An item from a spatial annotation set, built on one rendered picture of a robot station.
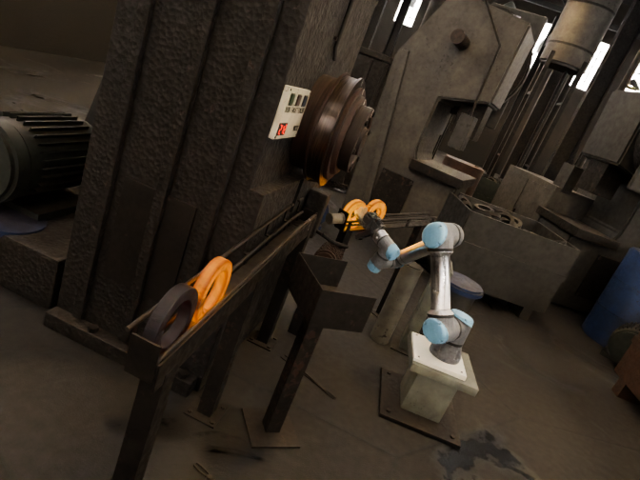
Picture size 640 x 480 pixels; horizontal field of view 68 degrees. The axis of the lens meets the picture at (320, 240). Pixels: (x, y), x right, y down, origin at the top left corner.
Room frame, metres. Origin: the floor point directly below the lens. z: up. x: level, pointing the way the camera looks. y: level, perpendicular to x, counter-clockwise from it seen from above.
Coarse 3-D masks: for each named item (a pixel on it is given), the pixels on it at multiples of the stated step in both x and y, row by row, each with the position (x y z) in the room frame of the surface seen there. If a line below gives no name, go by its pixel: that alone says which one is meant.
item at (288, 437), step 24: (312, 264) 1.61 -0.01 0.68; (336, 264) 1.65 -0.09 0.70; (312, 288) 1.40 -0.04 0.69; (336, 288) 1.66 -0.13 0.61; (312, 312) 1.35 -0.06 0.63; (336, 312) 1.38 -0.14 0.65; (360, 312) 1.42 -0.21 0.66; (312, 336) 1.50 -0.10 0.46; (288, 360) 1.53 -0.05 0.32; (288, 384) 1.50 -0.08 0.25; (288, 408) 1.51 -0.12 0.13; (264, 432) 1.49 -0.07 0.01; (288, 432) 1.53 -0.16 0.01
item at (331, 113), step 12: (348, 84) 1.92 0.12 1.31; (360, 84) 2.01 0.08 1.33; (336, 96) 1.86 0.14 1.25; (348, 96) 1.86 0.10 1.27; (336, 108) 1.83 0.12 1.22; (324, 120) 1.82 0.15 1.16; (336, 120) 1.81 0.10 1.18; (324, 132) 1.81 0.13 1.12; (312, 144) 1.82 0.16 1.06; (324, 144) 1.81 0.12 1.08; (312, 156) 1.84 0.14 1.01; (324, 156) 1.82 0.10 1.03; (312, 168) 1.87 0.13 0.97; (324, 180) 2.01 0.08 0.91
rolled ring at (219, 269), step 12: (216, 264) 1.12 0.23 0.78; (228, 264) 1.17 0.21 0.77; (204, 276) 1.08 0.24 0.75; (216, 276) 1.11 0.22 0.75; (228, 276) 1.21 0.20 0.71; (204, 288) 1.06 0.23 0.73; (216, 288) 1.20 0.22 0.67; (204, 300) 1.08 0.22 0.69; (216, 300) 1.18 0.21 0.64; (204, 312) 1.11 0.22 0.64
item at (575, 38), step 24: (576, 0) 10.21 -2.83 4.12; (600, 0) 10.01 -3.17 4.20; (576, 24) 10.07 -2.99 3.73; (600, 24) 10.04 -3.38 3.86; (552, 48) 10.22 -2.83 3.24; (576, 48) 10.01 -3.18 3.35; (576, 72) 10.25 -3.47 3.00; (528, 96) 10.77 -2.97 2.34; (552, 96) 10.42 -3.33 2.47; (552, 120) 10.13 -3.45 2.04; (504, 144) 10.77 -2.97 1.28; (528, 144) 10.43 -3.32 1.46; (528, 168) 10.13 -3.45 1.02
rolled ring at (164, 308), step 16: (176, 288) 0.95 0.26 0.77; (192, 288) 0.99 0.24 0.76; (160, 304) 0.90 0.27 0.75; (176, 304) 0.92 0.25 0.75; (192, 304) 1.02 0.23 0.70; (160, 320) 0.88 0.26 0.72; (176, 320) 1.01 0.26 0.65; (144, 336) 0.87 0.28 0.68; (160, 336) 0.89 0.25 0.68; (176, 336) 0.99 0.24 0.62
